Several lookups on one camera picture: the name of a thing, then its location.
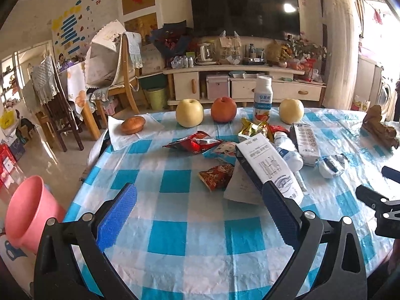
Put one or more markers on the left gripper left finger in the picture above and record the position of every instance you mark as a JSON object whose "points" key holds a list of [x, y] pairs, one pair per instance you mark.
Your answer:
{"points": [[56, 272]]}

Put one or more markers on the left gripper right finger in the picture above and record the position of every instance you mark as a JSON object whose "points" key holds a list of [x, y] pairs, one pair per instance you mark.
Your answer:
{"points": [[342, 273]]}

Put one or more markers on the white feather wipes pack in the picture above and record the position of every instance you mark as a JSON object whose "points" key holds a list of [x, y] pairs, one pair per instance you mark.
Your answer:
{"points": [[306, 143]]}

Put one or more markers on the blue white milk carton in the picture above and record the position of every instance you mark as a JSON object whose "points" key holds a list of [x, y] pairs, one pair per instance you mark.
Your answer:
{"points": [[262, 163]]}

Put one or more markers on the red candy snack packet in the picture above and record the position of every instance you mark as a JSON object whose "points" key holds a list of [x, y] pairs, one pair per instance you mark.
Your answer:
{"points": [[218, 177]]}

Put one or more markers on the pink plastic trash bin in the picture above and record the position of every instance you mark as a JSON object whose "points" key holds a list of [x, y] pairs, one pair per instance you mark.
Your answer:
{"points": [[31, 205]]}

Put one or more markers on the small crumpled milk pouch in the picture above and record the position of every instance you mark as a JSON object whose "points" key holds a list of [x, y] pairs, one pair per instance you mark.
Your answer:
{"points": [[333, 166]]}

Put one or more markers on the red gift boxes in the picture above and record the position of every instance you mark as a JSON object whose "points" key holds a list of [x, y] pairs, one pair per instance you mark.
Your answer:
{"points": [[8, 163]]}

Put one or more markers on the blue white checkered tablecloth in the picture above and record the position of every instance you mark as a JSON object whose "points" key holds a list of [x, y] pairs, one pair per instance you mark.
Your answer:
{"points": [[182, 241]]}

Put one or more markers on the white paper receipt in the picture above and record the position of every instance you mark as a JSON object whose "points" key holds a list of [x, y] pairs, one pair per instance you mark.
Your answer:
{"points": [[241, 188]]}

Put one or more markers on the yellow pear right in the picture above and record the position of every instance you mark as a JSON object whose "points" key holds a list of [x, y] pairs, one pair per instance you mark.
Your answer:
{"points": [[291, 111]]}

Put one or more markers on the yellow pear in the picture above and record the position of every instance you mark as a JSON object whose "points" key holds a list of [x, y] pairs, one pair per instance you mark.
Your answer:
{"points": [[291, 111], [189, 113]]}

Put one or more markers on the white paper napkin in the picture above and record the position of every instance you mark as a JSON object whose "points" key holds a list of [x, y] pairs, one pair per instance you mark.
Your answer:
{"points": [[120, 141]]}

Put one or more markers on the yellow green snack wrapper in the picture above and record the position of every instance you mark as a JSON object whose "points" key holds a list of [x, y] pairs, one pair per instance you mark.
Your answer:
{"points": [[250, 129]]}

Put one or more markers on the dark wooden chair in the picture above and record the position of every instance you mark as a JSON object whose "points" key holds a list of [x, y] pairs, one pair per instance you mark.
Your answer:
{"points": [[53, 100]]}

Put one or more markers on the white Ambrosial yogurt bottle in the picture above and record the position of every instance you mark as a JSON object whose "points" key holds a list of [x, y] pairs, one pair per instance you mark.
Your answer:
{"points": [[262, 99]]}

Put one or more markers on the yellow plastic bag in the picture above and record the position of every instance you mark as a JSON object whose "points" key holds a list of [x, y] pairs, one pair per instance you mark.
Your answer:
{"points": [[8, 119]]}

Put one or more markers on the cartoon snack packet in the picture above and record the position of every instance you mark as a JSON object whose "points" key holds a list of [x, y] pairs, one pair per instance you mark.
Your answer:
{"points": [[225, 152]]}

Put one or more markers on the red orange apple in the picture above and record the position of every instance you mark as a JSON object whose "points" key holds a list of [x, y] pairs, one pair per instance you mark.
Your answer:
{"points": [[223, 110]]}

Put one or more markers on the red crumpled chip bag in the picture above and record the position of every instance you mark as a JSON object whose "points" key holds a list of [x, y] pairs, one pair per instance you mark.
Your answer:
{"points": [[196, 143]]}

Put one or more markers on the green waste basket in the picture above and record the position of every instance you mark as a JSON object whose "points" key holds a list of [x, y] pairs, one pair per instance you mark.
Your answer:
{"points": [[157, 98]]}

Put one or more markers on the yellow pear left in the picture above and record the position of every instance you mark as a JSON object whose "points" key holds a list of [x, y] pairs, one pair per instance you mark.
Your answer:
{"points": [[189, 113]]}

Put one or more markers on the pink storage box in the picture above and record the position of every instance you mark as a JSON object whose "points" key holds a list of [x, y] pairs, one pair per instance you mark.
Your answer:
{"points": [[218, 86]]}

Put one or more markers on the wooden chair with covers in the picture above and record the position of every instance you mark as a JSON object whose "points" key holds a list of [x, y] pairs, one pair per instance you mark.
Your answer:
{"points": [[112, 64]]}

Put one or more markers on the white TV cabinet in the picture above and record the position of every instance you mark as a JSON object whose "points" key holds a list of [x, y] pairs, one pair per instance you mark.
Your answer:
{"points": [[190, 83]]}

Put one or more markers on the electric kettle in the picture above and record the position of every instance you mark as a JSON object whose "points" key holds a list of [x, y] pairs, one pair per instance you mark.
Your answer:
{"points": [[206, 53]]}

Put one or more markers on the dark flower bouquet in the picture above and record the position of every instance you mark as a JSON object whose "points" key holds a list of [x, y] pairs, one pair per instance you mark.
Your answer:
{"points": [[172, 39]]}

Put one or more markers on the black television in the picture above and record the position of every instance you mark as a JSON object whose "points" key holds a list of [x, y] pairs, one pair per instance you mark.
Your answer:
{"points": [[273, 19]]}

